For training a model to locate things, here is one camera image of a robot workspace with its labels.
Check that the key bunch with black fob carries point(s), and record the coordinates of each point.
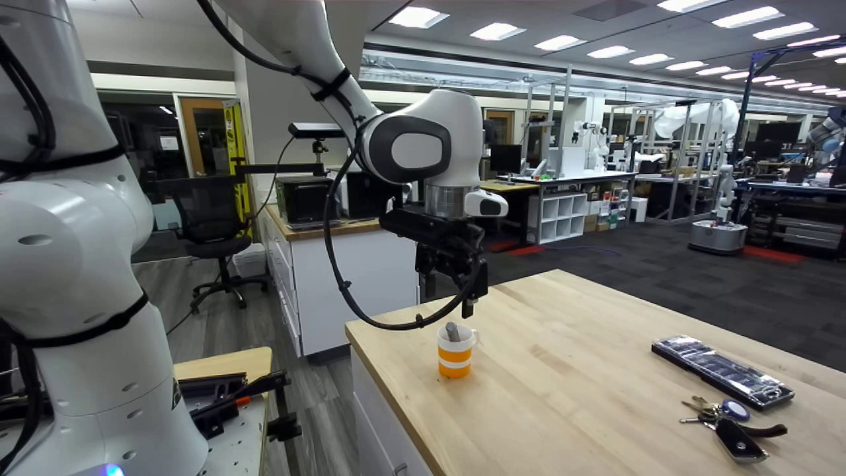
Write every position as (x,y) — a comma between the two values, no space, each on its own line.
(730,428)

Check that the black computer box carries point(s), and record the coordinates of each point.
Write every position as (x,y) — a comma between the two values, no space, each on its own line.
(361,199)

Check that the white robot on pedestal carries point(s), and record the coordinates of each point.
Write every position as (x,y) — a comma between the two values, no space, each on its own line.
(719,231)

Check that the wooden desk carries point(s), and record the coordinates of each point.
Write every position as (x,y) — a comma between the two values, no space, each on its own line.
(511,187)

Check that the black clamp tool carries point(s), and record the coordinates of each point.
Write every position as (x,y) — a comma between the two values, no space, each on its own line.
(220,399)

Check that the white cabinet with wood top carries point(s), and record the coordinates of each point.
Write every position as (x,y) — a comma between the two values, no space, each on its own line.
(353,282)

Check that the black camera boom stand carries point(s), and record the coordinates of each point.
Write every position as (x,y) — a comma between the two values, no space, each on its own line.
(750,89)

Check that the white cube shelf unit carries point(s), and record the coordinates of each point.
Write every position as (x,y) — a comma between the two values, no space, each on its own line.
(558,217)

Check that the orange white striped cup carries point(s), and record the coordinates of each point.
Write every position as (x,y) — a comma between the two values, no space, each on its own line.
(456,359)

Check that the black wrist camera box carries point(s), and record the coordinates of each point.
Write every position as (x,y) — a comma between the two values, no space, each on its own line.
(408,220)

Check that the black remote control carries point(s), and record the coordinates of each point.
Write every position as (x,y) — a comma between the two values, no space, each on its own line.
(722,372)

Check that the dark workbench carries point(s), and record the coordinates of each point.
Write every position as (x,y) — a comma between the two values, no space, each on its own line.
(796,215)

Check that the black camera on stand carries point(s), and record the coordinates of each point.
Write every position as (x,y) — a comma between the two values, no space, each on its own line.
(316,131)

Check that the wooden door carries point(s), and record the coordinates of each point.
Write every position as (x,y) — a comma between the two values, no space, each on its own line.
(207,137)

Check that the grey blue marker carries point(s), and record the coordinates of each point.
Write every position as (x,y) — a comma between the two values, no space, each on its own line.
(454,331)

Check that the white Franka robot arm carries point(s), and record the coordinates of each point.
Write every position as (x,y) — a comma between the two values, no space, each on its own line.
(70,266)

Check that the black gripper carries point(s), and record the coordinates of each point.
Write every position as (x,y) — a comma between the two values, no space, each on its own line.
(441,240)

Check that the black monitor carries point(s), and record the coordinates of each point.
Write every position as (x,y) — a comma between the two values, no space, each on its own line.
(304,202)

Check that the black office chair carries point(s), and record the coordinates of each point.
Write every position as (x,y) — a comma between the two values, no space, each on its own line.
(213,220)

